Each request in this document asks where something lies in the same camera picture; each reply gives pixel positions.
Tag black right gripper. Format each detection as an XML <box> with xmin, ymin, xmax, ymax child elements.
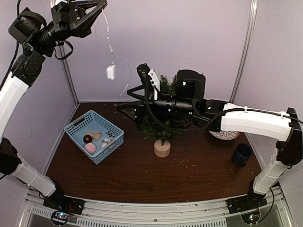
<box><xmin>116</xmin><ymin>84</ymin><xmax>195</xmax><ymax>126</ymax></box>

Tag dark berry sprig ornament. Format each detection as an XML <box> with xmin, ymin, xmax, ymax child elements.
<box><xmin>105</xmin><ymin>131</ymin><xmax>115</xmax><ymax>138</ymax></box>

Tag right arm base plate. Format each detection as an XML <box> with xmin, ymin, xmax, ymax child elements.
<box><xmin>226</xmin><ymin>192</ymin><xmax>267</xmax><ymax>214</ymax></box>

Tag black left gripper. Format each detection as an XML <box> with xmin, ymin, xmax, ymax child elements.
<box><xmin>32</xmin><ymin>0</ymin><xmax>108</xmax><ymax>54</ymax></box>

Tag white fluffy ornament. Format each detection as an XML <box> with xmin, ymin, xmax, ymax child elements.
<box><xmin>101</xmin><ymin>138</ymin><xmax>112</xmax><ymax>149</ymax></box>

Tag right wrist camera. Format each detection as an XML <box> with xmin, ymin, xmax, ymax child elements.
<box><xmin>137</xmin><ymin>63</ymin><xmax>160</xmax><ymax>101</ymax></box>

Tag floral patterned ceramic plate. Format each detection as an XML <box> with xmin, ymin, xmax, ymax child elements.
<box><xmin>209</xmin><ymin>131</ymin><xmax>240</xmax><ymax>141</ymax></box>

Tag white battery box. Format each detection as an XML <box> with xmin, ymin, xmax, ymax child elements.
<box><xmin>106</xmin><ymin>65</ymin><xmax>116</xmax><ymax>80</ymax></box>

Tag light blue plastic basket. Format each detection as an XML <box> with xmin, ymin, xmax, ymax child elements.
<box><xmin>64</xmin><ymin>110</ymin><xmax>124</xmax><ymax>165</ymax></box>

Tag right aluminium frame post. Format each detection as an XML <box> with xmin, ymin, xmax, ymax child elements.
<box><xmin>229</xmin><ymin>0</ymin><xmax>258</xmax><ymax>103</ymax></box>

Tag left aluminium frame post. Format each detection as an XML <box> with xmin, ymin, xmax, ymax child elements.
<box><xmin>56</xmin><ymin>46</ymin><xmax>79</xmax><ymax>106</ymax></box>

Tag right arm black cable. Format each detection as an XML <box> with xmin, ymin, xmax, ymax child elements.
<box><xmin>142</xmin><ymin>73</ymin><xmax>303</xmax><ymax>136</ymax></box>

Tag fairy light wire string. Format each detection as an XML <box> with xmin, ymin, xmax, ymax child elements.
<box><xmin>94</xmin><ymin>7</ymin><xmax>134</xmax><ymax>100</ymax></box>

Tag dark blue mug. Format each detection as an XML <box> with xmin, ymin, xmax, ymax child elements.
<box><xmin>232</xmin><ymin>143</ymin><xmax>253</xmax><ymax>167</ymax></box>

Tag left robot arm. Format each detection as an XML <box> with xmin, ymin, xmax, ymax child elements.
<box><xmin>0</xmin><ymin>0</ymin><xmax>107</xmax><ymax>210</ymax></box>

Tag aluminium front rail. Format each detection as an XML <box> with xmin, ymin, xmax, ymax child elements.
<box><xmin>25</xmin><ymin>186</ymin><xmax>288</xmax><ymax>227</ymax></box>

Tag dark red bauble ornament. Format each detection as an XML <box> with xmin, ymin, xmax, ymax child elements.
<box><xmin>83</xmin><ymin>135</ymin><xmax>93</xmax><ymax>144</ymax></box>

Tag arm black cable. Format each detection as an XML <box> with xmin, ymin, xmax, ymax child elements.
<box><xmin>0</xmin><ymin>0</ymin><xmax>23</xmax><ymax>86</ymax></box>
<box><xmin>142</xmin><ymin>73</ymin><xmax>303</xmax><ymax>136</ymax></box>

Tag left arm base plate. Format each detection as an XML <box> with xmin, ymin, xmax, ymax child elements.
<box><xmin>43</xmin><ymin>193</ymin><xmax>85</xmax><ymax>215</ymax></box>

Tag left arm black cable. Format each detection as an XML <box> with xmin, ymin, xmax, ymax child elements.
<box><xmin>0</xmin><ymin>0</ymin><xmax>23</xmax><ymax>86</ymax></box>

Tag pink pompom ornament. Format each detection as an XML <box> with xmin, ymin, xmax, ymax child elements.
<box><xmin>84</xmin><ymin>142</ymin><xmax>97</xmax><ymax>154</ymax></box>

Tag small green christmas tree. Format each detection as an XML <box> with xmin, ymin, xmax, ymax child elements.
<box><xmin>135</xmin><ymin>75</ymin><xmax>194</xmax><ymax>144</ymax></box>

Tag beige fabric bow ornament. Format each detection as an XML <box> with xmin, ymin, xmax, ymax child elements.
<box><xmin>85</xmin><ymin>130</ymin><xmax>102</xmax><ymax>141</ymax></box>

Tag round wooden tree base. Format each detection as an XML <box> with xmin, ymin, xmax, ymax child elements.
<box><xmin>154</xmin><ymin>140</ymin><xmax>171</xmax><ymax>157</ymax></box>

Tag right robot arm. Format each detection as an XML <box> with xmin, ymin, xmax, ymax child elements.
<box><xmin>117</xmin><ymin>64</ymin><xmax>303</xmax><ymax>209</ymax></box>

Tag aluminium frame post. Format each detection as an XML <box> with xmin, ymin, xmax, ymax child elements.
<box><xmin>56</xmin><ymin>46</ymin><xmax>79</xmax><ymax>106</ymax></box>
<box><xmin>229</xmin><ymin>0</ymin><xmax>258</xmax><ymax>103</ymax></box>

